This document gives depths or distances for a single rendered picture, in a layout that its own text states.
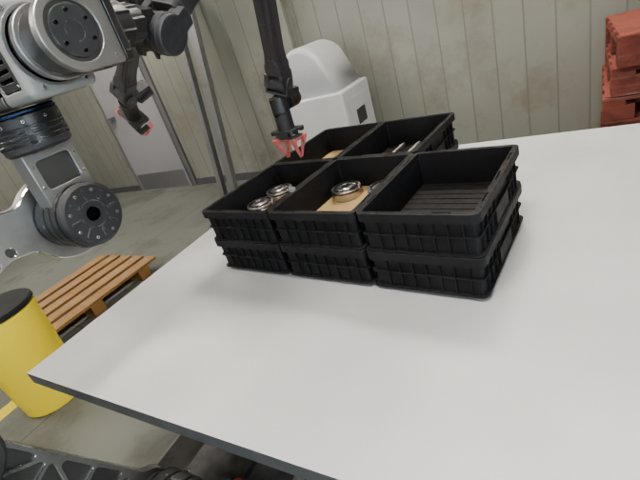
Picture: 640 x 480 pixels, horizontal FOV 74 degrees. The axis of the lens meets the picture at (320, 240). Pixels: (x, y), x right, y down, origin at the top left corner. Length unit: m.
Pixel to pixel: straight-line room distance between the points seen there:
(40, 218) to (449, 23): 3.23
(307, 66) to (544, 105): 1.84
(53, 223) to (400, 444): 0.81
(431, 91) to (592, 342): 3.13
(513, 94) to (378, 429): 3.23
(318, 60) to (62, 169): 2.65
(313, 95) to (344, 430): 2.99
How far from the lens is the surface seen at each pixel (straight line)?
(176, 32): 0.97
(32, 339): 2.56
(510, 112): 3.82
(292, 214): 1.16
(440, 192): 1.30
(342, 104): 3.42
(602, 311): 1.03
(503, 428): 0.82
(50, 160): 1.07
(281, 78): 1.36
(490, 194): 1.00
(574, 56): 3.71
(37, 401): 2.71
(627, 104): 2.81
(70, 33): 0.83
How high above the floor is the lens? 1.35
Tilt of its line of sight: 26 degrees down
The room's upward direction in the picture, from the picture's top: 18 degrees counter-clockwise
